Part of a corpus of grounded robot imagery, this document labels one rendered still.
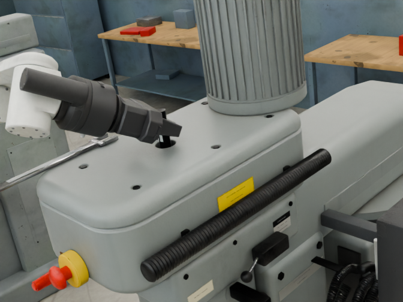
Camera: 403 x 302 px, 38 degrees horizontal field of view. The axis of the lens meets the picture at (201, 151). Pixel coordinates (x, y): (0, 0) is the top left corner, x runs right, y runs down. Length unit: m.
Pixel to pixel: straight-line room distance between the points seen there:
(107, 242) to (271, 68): 0.44
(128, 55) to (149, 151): 7.49
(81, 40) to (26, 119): 7.53
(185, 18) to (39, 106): 5.99
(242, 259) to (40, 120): 0.44
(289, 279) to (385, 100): 0.53
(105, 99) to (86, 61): 7.54
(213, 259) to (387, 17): 4.75
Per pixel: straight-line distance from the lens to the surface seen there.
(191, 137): 1.04
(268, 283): 1.18
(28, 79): 0.87
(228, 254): 1.05
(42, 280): 1.08
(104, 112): 0.93
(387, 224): 1.06
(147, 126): 0.95
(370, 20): 5.72
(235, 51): 1.07
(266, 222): 1.10
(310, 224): 1.25
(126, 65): 8.61
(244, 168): 1.00
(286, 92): 1.11
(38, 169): 1.03
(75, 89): 0.89
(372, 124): 1.40
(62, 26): 8.40
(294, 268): 1.22
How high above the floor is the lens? 2.28
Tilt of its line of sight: 24 degrees down
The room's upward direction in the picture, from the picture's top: 9 degrees counter-clockwise
